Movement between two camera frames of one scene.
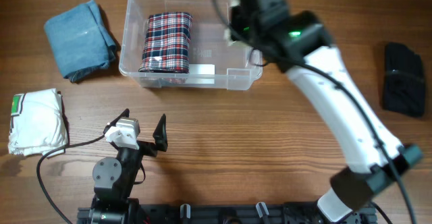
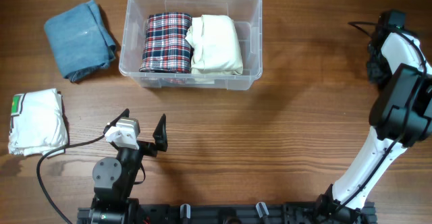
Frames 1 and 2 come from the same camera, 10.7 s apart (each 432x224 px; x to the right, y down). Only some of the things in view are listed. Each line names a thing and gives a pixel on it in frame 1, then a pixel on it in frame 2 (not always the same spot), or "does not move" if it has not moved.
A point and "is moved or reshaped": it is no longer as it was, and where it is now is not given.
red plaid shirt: (167, 43) does not move
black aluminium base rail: (233, 213) does not move
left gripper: (160, 140) does not move
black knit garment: (403, 81) is moved or reshaped
